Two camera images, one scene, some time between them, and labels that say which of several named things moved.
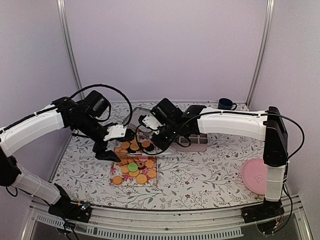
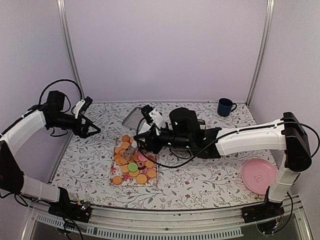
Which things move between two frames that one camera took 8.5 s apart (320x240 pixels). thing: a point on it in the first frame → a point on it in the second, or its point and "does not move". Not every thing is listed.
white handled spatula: x=131 y=118 → x=130 y=151
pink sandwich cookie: x=143 y=158 does not move
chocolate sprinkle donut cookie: x=142 y=165 does not move
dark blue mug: x=225 y=103 does not move
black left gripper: x=105 y=155 → x=83 y=132
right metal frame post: x=268 y=26 does not move
